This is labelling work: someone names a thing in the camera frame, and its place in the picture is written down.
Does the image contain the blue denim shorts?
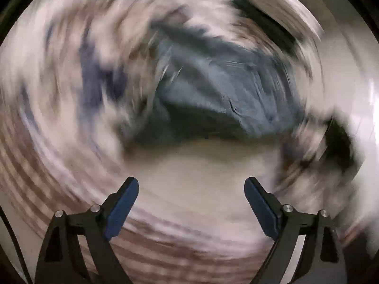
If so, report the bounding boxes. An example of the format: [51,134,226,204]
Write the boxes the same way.
[135,22,304,146]

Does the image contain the floral bed quilt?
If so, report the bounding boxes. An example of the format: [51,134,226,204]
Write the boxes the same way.
[1,0,378,283]

